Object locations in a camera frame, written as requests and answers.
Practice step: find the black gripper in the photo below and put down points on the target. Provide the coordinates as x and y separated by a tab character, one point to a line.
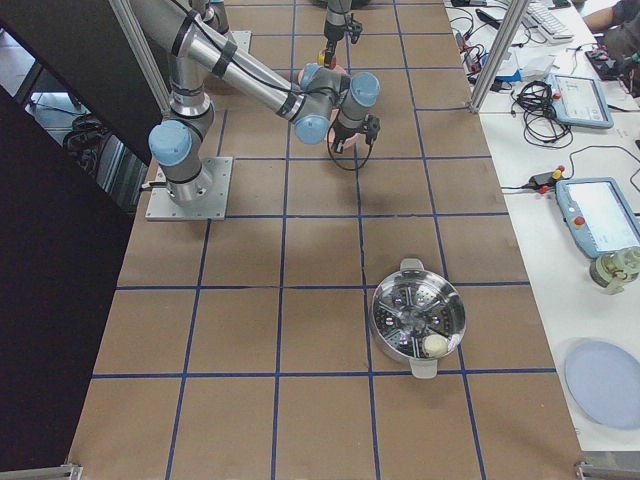
332	43
342	133

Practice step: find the pink bowl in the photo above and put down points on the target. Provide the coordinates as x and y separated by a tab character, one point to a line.
330	136

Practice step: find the red yellow apple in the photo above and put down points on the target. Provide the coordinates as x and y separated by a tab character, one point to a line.
326	59

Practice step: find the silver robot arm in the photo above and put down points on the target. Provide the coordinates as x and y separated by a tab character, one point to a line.
188	54
214	14

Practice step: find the pink plate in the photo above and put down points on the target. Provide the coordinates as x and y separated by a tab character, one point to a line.
308	73

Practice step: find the blue plate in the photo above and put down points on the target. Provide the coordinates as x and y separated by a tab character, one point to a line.
603	379

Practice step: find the steel steamer pot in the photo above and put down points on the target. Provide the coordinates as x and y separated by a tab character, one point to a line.
409	305

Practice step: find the black power adapter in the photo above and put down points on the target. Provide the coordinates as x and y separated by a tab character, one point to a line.
539	180

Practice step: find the white keyboard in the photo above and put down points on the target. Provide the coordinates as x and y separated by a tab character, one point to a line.
545	23

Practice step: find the white steamed bun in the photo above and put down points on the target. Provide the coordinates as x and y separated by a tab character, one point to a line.
435	346

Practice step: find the far teach pendant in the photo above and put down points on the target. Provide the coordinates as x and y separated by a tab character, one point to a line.
579	101

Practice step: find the teach pendant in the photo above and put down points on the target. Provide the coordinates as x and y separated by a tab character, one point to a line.
579	101
597	215

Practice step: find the near teach pendant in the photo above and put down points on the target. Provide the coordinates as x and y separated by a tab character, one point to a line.
597	215

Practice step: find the black panel board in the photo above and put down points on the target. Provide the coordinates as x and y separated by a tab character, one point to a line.
62	237

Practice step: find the glass jar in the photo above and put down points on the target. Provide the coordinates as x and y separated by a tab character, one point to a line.
612	271

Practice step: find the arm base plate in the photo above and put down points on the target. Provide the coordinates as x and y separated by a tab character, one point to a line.
241	38
204	198

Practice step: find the aluminium frame post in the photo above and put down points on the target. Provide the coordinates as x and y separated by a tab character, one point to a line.
505	34

